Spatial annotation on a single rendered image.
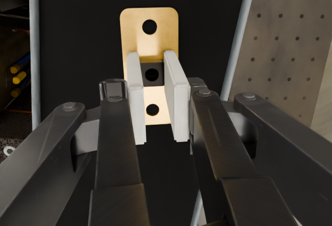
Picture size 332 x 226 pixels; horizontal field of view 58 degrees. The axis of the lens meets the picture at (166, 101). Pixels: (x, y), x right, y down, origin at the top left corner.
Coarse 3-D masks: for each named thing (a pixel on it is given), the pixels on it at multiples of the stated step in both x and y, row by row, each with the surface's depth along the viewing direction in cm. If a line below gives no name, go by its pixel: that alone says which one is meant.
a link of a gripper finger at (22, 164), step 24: (48, 120) 11; (72, 120) 11; (24, 144) 10; (48, 144) 10; (0, 168) 8; (24, 168) 8; (48, 168) 9; (72, 168) 11; (0, 192) 8; (24, 192) 8; (48, 192) 9; (72, 192) 11; (0, 216) 7; (24, 216) 8; (48, 216) 9
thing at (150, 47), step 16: (128, 16) 19; (144, 16) 19; (160, 16) 20; (176, 16) 20; (128, 32) 20; (144, 32) 20; (160, 32) 20; (176, 32) 20; (128, 48) 20; (144, 48) 20; (160, 48) 20; (176, 48) 20; (144, 64) 20; (160, 64) 20; (144, 80) 20; (160, 80) 20; (144, 96) 22; (160, 96) 22; (160, 112) 22
